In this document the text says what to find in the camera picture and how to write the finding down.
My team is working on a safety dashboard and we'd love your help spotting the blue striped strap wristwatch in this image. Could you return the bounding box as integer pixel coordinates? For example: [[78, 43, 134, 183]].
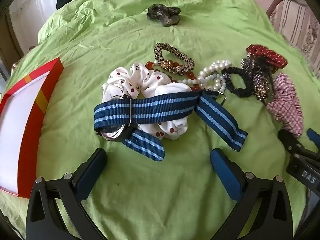
[[94, 90, 248, 162]]

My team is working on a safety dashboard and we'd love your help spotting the dark gold beaded hair tie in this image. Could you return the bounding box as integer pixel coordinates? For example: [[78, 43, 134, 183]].
[[241, 58, 272, 102]]

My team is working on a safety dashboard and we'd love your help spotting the dark green scrunchie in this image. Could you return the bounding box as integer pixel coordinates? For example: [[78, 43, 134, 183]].
[[146, 4, 181, 27]]

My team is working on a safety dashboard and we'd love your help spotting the red cardboard box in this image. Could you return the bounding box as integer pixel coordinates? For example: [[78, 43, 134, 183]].
[[0, 57, 64, 198]]

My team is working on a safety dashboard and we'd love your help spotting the white cherry print scrunchie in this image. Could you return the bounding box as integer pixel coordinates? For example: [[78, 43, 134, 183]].
[[102, 62, 193, 140]]

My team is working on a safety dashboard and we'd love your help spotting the leopard print scrunchie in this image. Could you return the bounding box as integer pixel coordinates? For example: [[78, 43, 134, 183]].
[[153, 42, 195, 75]]

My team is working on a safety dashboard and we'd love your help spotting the white pearl bracelet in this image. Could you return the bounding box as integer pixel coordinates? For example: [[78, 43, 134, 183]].
[[172, 59, 233, 93]]

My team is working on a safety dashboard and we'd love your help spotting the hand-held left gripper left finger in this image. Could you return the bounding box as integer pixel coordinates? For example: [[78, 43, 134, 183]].
[[26, 148, 108, 240]]

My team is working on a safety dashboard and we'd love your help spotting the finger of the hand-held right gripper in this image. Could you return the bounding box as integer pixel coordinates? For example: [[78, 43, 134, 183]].
[[307, 128, 320, 153], [278, 129, 320, 163]]

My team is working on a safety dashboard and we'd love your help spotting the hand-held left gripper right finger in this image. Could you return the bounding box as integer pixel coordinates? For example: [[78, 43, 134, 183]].
[[210, 148, 293, 240]]

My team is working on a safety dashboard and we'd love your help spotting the red bead bracelet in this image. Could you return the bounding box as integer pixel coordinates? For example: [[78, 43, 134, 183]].
[[145, 59, 200, 92]]

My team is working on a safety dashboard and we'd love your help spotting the striped floral mattress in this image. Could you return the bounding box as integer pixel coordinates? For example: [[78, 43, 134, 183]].
[[269, 0, 320, 64]]

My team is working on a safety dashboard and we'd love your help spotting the pink plaid scrunchie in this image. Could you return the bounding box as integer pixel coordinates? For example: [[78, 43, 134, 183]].
[[266, 72, 304, 138]]

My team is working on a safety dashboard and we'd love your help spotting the white wardrobe door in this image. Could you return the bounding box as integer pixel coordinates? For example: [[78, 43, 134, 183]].
[[9, 0, 83, 53]]

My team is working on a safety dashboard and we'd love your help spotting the black hair tie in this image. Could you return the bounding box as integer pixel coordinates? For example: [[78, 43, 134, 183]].
[[221, 66, 255, 98]]

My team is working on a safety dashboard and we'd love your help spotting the green bed sheet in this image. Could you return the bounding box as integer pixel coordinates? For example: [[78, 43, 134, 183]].
[[0, 0, 316, 240]]

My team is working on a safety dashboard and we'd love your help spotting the red dotted scrunchie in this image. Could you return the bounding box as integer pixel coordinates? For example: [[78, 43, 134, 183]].
[[245, 44, 288, 73]]

